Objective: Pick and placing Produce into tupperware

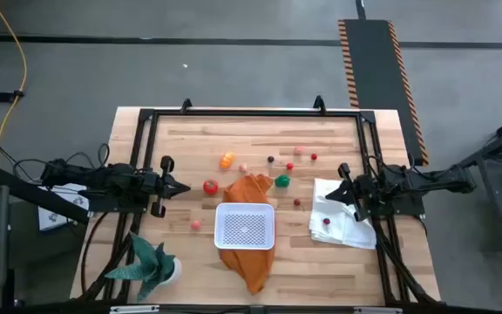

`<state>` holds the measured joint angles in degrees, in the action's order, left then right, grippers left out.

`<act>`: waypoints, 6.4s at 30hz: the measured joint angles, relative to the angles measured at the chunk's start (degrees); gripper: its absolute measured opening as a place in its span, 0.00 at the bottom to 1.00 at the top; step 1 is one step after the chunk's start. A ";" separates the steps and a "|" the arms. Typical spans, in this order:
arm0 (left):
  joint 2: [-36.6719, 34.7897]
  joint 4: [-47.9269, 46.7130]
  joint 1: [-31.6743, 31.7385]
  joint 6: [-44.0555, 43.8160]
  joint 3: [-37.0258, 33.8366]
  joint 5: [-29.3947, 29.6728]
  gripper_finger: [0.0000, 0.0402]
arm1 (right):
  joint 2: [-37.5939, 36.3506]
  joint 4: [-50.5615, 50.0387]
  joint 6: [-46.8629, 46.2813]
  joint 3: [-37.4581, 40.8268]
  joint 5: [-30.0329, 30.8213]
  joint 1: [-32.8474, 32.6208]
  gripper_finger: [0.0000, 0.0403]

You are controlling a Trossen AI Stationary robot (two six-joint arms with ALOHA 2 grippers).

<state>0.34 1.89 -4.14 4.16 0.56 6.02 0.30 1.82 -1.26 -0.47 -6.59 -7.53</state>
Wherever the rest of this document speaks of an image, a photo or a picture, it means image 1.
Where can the green plant in white pot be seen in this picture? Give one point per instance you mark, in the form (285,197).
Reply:
(151,264)

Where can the orange cloth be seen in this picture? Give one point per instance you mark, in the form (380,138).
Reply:
(251,189)

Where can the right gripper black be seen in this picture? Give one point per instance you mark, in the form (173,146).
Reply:
(364,192)

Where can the white printed paper sheet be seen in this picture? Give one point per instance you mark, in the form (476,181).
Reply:
(59,209)

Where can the white perforated plastic basket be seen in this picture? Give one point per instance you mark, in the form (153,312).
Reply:
(244,226)

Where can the bright red toy cherry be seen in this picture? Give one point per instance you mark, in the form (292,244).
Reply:
(289,166)

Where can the dark red toy cherry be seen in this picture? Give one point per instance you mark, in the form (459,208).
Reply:
(296,202)
(326,221)

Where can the white cloth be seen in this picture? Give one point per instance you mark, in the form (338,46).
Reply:
(342,227)

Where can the red toy raspberry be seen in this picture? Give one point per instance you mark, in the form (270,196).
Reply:
(314,156)

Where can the red toy tomato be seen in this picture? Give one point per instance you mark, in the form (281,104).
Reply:
(210,186)

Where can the pink toy peach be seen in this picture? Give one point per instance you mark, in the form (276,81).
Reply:
(298,150)
(243,167)
(196,225)

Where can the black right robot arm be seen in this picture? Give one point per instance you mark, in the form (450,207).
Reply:
(429,183)

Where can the black floor mat striped edges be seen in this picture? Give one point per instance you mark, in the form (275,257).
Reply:
(375,65)

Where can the silver metal bracket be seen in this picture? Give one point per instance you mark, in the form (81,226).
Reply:
(377,310)
(134,309)

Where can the green toy bell pepper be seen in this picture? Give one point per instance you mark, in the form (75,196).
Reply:
(282,180)

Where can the black metal table frame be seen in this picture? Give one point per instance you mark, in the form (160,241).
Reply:
(255,113)

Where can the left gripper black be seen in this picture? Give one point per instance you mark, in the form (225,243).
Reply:
(153,183)

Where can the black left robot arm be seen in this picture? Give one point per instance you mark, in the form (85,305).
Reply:
(111,176)

